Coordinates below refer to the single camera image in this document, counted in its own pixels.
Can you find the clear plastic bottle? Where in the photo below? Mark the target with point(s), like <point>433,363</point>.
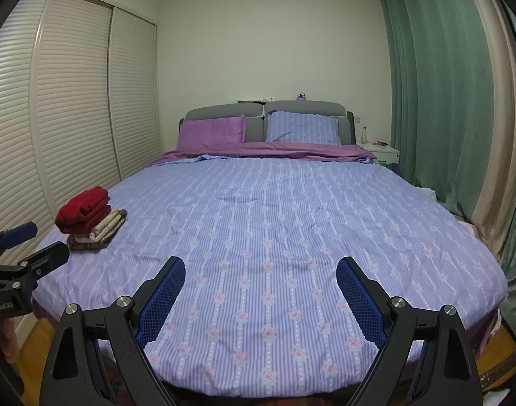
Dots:
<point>364,134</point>

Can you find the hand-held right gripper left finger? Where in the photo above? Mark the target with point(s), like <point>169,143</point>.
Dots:
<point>162,304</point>

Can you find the white nightstand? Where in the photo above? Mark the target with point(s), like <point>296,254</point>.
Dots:
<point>383,151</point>

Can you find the purple pillow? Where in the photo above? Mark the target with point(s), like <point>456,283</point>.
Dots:
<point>211,133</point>

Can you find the beige patterned folded cloth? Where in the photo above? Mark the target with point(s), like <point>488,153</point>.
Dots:
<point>110,223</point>

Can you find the brown folded cloth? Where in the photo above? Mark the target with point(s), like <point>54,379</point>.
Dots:
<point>88,245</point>

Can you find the blue striped pillow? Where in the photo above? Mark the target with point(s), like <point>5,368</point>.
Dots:
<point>302,127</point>

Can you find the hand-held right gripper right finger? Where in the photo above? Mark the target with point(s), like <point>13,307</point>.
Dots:
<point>361,304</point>

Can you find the dark flat box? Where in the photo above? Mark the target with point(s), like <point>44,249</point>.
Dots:
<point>250,101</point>

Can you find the person's left hand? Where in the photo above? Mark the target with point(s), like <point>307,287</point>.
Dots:
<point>9,340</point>

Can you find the white louvered sliding wardrobe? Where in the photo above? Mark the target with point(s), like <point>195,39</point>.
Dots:
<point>50,114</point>

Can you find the green bag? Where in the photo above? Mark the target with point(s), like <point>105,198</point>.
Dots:
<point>386,164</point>

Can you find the small purple figure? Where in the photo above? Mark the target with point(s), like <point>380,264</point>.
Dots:
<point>301,96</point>

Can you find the small colourful object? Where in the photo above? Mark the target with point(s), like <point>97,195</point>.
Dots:
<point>380,142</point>

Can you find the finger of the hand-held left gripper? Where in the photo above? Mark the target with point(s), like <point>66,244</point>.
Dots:
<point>16,232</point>
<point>46,259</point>

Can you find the beige curtain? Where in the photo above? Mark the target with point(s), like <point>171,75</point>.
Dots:
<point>490,156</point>

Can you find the floral striped purple duvet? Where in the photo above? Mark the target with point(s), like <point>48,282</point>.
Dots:
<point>262,220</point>

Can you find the grey padded headboard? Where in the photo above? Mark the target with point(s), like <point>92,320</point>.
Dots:
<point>224,112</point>

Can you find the red sweater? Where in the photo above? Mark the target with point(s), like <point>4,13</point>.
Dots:
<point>82,212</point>

